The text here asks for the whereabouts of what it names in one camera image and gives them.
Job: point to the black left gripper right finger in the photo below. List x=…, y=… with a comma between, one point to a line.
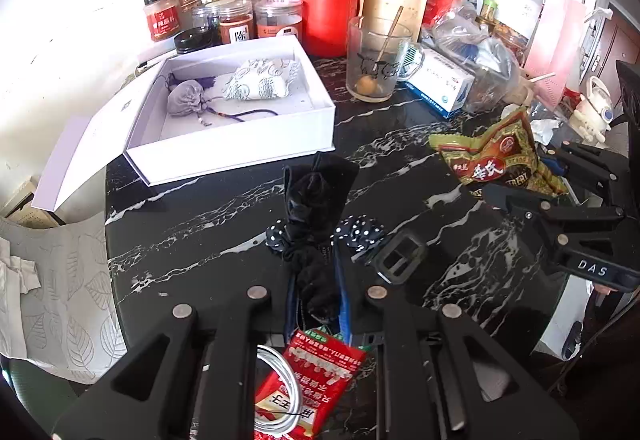
x=438, y=374

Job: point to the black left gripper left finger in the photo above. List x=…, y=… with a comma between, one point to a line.
x=192, y=376

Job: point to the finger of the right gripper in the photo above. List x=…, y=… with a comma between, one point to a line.
x=604, y=173
x=552, y=217

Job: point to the black polka dot hair bow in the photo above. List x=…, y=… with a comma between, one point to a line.
x=315, y=196

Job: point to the red green snack packet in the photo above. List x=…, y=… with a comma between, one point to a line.
x=505, y=154

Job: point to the crumpled white tissue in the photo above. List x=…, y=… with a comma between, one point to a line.
x=543, y=129

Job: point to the red hook package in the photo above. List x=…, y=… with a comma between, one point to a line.
x=323, y=367

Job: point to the leaf pattern cloth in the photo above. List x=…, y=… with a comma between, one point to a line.
x=57, y=304

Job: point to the black belt buckle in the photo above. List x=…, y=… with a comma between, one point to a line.
x=399, y=257

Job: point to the blue white medicine box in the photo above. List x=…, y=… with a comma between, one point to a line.
x=439, y=81

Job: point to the pink paper bag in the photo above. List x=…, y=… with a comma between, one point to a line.
x=555, y=46

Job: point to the clear plastic bag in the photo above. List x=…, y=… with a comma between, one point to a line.
x=458, y=36

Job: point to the glass mug with cartoon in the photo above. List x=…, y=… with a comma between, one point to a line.
x=366, y=80

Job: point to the wooden stirring stick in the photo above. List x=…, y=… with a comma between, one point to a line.
x=390, y=33

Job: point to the red cylindrical canister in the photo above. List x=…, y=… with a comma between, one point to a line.
x=325, y=26

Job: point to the white patterned sachet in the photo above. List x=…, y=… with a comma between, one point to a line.
x=262, y=79

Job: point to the white open gift box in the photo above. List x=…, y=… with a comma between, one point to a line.
x=162, y=148

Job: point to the clear jar orange contents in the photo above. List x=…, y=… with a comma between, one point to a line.
x=274, y=18

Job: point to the clear jar orange label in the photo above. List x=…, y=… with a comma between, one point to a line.
x=236, y=21

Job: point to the black lid small jar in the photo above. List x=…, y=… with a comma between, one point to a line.
x=195, y=39

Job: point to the red label sauce jar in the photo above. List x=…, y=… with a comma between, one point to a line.
x=162, y=18

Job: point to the grey drawstring pouch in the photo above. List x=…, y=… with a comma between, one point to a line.
x=185, y=99

